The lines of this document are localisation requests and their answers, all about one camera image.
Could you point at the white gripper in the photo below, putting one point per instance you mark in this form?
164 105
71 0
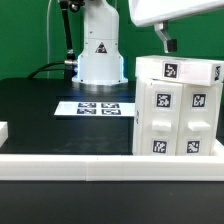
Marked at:
158 12

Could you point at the white cabinet top block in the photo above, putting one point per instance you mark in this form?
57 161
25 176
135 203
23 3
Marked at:
181 70

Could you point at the white cabinet door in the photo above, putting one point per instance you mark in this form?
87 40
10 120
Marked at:
161 117
198 119

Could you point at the white cabinet body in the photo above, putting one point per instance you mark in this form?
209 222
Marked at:
139 115

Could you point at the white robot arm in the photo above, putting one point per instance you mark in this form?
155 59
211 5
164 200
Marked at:
100 62

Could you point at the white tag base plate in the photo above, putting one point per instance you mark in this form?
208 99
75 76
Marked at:
113 109

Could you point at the white u-shaped wall fence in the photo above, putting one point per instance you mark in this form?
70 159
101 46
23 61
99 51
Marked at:
113 168

